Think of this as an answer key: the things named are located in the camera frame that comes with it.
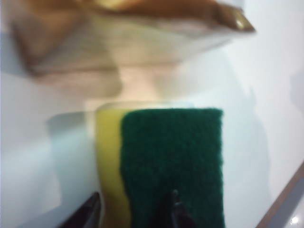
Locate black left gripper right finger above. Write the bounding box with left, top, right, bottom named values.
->
left=169, top=189, right=199, bottom=228

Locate gold tissue pack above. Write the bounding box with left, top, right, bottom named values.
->
left=9, top=0, right=257, bottom=100

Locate yellow green scrub sponge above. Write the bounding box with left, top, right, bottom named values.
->
left=95, top=102, right=226, bottom=228

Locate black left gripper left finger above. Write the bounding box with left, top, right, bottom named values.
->
left=57, top=191, right=102, bottom=228

